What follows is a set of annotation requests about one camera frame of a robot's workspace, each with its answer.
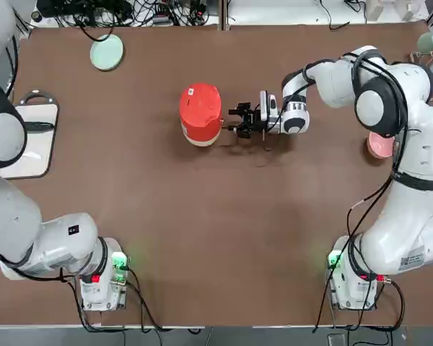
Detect thin black cable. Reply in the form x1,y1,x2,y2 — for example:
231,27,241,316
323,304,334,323
319,0,351,32

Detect white tray with black rim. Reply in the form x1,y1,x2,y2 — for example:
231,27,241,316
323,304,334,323
0,90,61,180

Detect black cable bundle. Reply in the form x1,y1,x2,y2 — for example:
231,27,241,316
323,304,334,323
35,0,217,43

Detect pale green plate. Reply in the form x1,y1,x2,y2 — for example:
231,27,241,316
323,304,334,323
89,34,126,72

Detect green cup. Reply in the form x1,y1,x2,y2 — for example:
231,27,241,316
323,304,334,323
417,29,433,55

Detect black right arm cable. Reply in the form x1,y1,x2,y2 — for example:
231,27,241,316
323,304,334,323
302,48,411,278

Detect black right base cable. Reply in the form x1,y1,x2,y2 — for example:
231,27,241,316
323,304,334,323
312,277,407,332

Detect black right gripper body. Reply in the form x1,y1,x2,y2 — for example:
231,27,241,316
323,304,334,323
248,107,268,136

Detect black left base cable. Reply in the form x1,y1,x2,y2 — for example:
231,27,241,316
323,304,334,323
59,266,205,334

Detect black base cable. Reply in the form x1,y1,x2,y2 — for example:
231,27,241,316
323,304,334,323
59,266,205,334
312,277,407,332

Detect pink bowl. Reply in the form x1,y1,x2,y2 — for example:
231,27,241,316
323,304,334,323
367,131,396,160

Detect orange rice cooker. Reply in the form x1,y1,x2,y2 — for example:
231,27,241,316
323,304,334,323
179,82,224,147

